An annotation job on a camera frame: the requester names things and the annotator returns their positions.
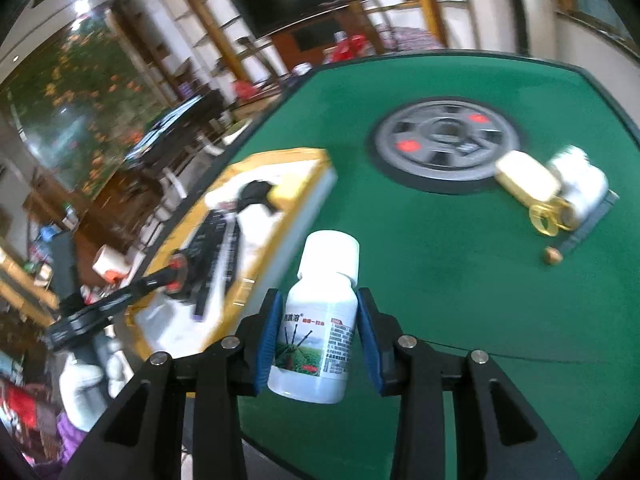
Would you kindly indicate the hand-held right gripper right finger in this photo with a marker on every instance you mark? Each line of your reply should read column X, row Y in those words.
column 370, row 345

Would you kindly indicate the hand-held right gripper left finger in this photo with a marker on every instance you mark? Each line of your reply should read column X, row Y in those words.
column 267, row 345

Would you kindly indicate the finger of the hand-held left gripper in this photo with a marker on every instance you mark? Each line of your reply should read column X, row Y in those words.
column 150, row 282

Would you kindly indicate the white labelled bottle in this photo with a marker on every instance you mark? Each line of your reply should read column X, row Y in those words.
column 315, row 320

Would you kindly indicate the black remote control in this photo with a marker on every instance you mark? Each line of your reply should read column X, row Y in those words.
column 215, row 255

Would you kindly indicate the yellow-rimmed white foam box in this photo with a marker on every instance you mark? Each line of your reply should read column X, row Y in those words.
column 280, row 240

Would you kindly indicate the white cup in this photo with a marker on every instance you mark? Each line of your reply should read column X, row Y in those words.
column 107, row 260

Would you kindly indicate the green mahjong table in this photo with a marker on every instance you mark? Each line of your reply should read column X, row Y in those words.
column 450, row 310

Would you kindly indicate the black crumpled object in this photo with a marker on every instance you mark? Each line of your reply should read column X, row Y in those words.
column 255, row 192

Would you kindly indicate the black side desk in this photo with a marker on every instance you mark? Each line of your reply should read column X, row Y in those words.
column 175, row 125

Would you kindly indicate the small brown cube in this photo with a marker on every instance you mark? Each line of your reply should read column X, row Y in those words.
column 551, row 256

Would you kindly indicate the round grey table dial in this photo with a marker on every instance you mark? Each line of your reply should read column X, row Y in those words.
column 445, row 142

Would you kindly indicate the cream yellow box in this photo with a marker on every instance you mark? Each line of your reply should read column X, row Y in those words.
column 527, row 177

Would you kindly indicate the black flat strip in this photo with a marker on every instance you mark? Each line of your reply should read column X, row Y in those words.
column 590, row 222

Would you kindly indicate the small white bottle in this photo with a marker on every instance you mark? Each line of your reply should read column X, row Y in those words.
column 570, row 165
column 585, row 195

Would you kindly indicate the red plastic bag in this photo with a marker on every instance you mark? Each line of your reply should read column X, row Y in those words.
column 350, row 47

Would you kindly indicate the wooden television cabinet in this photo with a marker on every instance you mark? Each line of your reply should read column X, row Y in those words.
column 320, row 35

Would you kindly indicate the green floral wall painting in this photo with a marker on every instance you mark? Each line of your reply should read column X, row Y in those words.
column 70, row 110

